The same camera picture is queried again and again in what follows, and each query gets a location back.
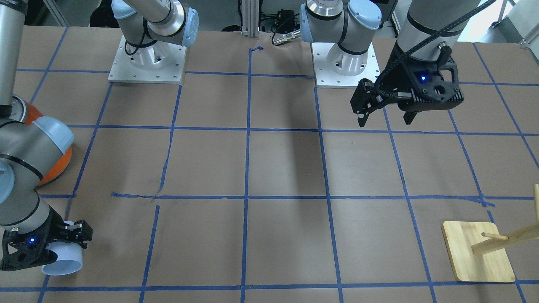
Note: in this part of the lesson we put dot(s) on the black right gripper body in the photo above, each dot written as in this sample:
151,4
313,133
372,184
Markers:
54,227

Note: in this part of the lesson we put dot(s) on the orange can with silver lid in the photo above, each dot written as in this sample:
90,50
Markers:
41,144

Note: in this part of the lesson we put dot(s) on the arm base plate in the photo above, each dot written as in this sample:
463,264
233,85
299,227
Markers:
335,68
160,63

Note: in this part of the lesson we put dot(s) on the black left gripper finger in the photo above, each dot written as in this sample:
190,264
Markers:
409,117
365,100

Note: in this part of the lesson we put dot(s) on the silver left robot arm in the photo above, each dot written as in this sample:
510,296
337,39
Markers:
429,25

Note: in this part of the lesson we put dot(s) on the wooden cup stand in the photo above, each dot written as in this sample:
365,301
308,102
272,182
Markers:
477,250

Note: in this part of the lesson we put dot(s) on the aluminium frame post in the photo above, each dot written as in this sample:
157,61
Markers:
250,16

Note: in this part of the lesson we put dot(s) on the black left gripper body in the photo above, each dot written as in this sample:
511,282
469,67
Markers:
399,77

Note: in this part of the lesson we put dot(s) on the light blue plastic cup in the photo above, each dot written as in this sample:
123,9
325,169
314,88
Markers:
69,259

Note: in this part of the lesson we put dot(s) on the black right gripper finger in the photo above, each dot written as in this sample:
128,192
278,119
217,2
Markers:
79,232

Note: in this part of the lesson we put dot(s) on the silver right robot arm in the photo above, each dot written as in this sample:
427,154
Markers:
21,205

